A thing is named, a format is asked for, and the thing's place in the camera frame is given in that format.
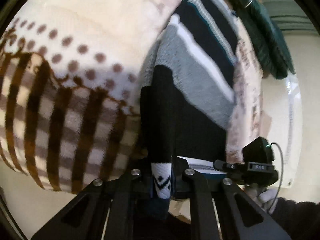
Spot black grey striped knit garment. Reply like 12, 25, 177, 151
142, 0, 238, 161

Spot white gloved right hand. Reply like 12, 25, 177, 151
244, 184, 278, 214

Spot black teal patterned sock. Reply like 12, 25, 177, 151
140, 65, 174, 214

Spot black cable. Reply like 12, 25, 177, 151
266, 141, 286, 214

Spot dark green jacket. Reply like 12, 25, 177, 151
228, 0, 296, 80

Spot floral cream fleece blanket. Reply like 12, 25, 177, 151
0, 0, 266, 196

